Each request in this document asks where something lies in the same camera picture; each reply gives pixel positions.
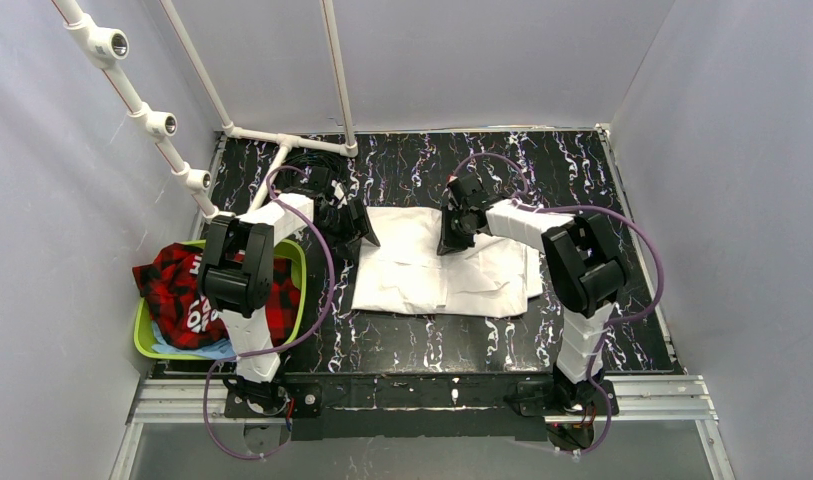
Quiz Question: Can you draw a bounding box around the white cloth sheet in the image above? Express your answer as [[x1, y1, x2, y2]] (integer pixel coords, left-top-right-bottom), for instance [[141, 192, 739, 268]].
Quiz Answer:
[[351, 207, 544, 318]]

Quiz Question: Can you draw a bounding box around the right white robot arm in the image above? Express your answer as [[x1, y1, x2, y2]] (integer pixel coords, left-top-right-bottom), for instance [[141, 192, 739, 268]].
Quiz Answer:
[[437, 174, 629, 415]]

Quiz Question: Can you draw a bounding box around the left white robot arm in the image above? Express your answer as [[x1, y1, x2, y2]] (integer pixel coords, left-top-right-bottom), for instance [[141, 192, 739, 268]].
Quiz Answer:
[[198, 165, 380, 413]]

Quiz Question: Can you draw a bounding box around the blue cloth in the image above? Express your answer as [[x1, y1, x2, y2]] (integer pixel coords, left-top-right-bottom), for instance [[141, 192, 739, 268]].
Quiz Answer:
[[151, 323, 238, 363]]

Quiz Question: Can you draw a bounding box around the red black plaid cloth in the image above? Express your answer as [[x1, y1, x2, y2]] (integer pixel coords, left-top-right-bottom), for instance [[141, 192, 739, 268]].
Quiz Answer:
[[132, 242, 303, 351]]

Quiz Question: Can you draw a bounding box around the green plastic basket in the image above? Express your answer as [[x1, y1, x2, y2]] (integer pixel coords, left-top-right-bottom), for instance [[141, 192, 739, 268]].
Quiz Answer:
[[132, 238, 309, 362]]

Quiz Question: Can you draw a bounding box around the black coiled cable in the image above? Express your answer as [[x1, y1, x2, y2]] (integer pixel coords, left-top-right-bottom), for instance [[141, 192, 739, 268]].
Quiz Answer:
[[280, 150, 349, 193]]

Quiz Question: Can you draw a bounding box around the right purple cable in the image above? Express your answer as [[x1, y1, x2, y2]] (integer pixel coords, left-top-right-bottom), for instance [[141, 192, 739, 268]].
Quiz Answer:
[[449, 152, 666, 458]]

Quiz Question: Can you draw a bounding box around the purple cable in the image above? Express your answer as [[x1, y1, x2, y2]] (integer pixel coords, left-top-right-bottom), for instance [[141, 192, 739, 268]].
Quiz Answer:
[[449, 152, 666, 458], [203, 165, 337, 462]]

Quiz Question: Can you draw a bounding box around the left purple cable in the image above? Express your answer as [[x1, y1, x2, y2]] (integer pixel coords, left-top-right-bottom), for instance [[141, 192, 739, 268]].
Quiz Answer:
[[203, 165, 337, 462]]

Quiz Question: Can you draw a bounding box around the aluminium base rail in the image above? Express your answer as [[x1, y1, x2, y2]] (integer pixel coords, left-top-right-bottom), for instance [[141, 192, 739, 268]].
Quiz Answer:
[[109, 375, 735, 479]]

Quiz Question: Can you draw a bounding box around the white PVC pipe frame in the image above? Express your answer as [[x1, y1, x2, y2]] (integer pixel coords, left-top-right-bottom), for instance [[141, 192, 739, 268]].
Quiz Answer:
[[53, 1, 358, 222]]

